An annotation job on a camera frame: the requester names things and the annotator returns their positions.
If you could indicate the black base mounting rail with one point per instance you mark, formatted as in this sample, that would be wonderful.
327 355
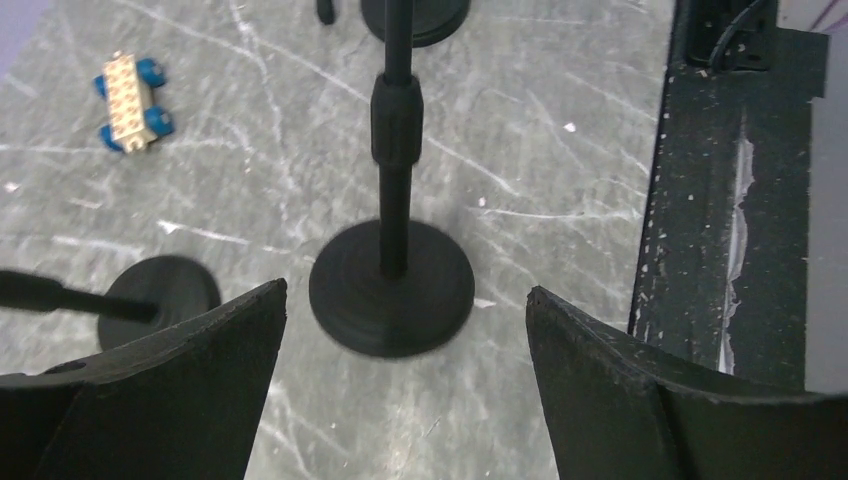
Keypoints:
722 269

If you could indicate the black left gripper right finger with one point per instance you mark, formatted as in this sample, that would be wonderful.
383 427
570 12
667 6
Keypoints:
618 408

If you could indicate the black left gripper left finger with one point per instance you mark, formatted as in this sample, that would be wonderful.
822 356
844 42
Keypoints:
182 403

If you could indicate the cream blue toy brick car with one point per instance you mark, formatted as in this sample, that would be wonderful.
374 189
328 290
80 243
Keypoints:
134 120

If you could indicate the black round-base tall stand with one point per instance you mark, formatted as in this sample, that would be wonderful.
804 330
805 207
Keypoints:
393 287

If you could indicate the black shock-mount round stand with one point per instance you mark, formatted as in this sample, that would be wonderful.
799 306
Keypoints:
151 295

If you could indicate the black round-base clip stand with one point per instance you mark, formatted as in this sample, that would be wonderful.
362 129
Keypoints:
433 20

